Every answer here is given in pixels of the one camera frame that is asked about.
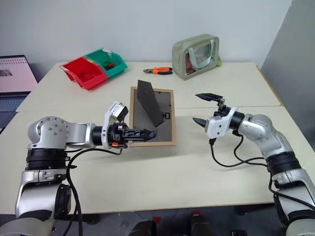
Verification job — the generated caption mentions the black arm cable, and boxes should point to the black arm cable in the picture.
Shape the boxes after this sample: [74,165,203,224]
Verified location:
[208,134,271,169]
[64,145,124,236]

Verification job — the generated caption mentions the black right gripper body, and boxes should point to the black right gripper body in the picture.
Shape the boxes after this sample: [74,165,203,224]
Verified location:
[214,96,232,118]

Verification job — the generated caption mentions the grey partition panel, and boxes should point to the grey partition panel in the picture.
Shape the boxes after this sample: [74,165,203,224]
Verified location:
[260,0,315,148]

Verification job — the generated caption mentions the wooden picture frame with stand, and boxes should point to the wooden picture frame with stand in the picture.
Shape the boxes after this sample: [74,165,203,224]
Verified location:
[128,79,178,148]

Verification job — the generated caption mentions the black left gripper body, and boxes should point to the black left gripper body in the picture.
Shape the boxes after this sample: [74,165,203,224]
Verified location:
[107,123,129,149]

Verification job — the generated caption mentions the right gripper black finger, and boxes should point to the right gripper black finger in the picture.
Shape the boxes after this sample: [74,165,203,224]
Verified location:
[192,117,210,129]
[195,92,225,105]

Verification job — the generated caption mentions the red plastic storage bin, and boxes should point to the red plastic storage bin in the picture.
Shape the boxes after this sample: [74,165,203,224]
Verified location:
[59,57,109,91]

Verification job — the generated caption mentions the dark rounded shape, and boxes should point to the dark rounded shape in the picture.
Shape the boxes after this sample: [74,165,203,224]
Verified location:
[128,219,158,236]
[189,213,217,236]

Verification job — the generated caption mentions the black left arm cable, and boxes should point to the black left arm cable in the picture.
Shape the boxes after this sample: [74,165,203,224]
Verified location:
[64,145,124,236]

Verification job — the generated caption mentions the green plastic storage bin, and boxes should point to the green plastic storage bin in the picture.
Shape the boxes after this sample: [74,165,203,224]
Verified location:
[84,48,128,80]

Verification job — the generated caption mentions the open laptop computer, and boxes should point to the open laptop computer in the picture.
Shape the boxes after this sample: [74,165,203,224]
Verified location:
[0,55,39,135]

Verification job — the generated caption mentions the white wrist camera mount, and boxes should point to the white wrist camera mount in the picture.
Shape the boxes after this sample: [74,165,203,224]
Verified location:
[101,102,129,149]
[206,107,238,140]

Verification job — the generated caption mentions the grey-green clear toiletry pouch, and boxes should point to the grey-green clear toiletry pouch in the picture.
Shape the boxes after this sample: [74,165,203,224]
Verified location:
[171,33,221,81]

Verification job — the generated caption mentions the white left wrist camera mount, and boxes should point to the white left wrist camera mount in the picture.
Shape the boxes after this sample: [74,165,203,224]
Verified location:
[101,102,129,149]

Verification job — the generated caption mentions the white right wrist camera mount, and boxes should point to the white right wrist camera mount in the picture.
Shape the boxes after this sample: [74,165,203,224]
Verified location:
[206,107,238,140]

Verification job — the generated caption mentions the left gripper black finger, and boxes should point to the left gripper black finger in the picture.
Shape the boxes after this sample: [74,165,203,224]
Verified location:
[124,128,158,137]
[124,136,156,144]

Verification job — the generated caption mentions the orange handled pliers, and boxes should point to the orange handled pliers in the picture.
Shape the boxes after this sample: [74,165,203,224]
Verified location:
[143,66,174,75]

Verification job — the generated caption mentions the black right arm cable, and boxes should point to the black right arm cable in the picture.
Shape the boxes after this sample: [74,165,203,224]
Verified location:
[208,134,271,169]

